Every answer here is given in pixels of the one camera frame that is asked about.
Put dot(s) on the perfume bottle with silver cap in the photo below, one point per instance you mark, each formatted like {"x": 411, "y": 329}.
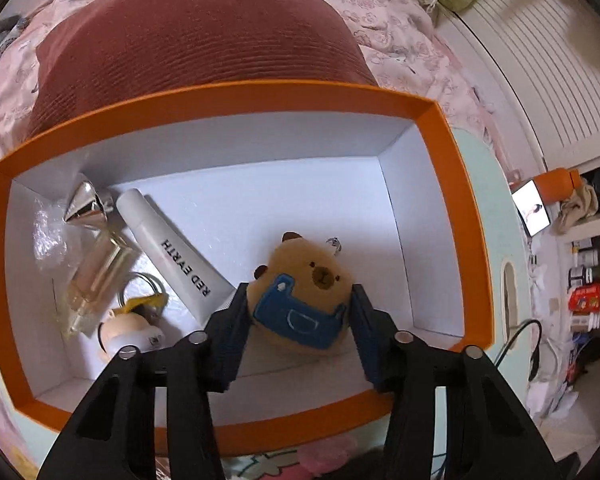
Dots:
{"x": 97, "y": 270}

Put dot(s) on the blue patterned cloth pile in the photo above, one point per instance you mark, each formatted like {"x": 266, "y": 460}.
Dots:
{"x": 2, "y": 35}

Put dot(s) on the dark red ribbed pillow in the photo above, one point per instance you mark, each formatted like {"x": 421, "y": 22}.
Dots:
{"x": 180, "y": 35}

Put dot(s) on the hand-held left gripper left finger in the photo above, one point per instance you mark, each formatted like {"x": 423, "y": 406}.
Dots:
{"x": 230, "y": 350}

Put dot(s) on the clear plastic wrap bundle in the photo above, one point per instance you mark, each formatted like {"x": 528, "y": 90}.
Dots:
{"x": 47, "y": 240}

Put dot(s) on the mint green lap table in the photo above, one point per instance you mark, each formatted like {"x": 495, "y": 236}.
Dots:
{"x": 495, "y": 210}

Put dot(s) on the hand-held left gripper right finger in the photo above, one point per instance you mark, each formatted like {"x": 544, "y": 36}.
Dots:
{"x": 370, "y": 355}

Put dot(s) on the orange cardboard box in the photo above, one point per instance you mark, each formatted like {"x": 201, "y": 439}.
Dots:
{"x": 230, "y": 95}

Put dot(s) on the beige crumpled cloth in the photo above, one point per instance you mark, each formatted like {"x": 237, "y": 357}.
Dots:
{"x": 577, "y": 207}

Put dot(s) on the white cosmetic tube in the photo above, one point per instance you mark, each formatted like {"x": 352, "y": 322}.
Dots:
{"x": 170, "y": 250}

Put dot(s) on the brown capybara plush toy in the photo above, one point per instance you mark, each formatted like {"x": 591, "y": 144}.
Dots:
{"x": 310, "y": 270}

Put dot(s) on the orange bottle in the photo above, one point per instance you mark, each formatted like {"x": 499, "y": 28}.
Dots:
{"x": 555, "y": 185}

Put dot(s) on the smartphone with lit screen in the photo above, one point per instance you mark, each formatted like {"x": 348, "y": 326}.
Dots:
{"x": 530, "y": 205}

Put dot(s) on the white slatted panel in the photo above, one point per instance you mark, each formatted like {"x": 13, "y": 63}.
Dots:
{"x": 555, "y": 60}

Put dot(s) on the red instant noodle cup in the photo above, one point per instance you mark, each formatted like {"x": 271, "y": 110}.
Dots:
{"x": 587, "y": 297}

